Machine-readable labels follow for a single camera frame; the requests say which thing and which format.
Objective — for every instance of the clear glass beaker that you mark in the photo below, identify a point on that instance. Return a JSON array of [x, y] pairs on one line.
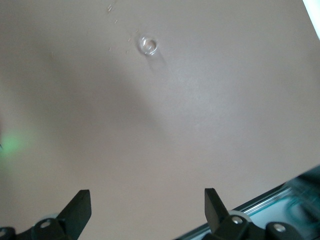
[[148, 45]]

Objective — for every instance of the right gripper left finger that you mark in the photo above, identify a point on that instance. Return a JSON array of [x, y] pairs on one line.
[[75, 215]]

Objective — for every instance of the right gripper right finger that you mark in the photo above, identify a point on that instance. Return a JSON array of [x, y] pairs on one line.
[[215, 215]]

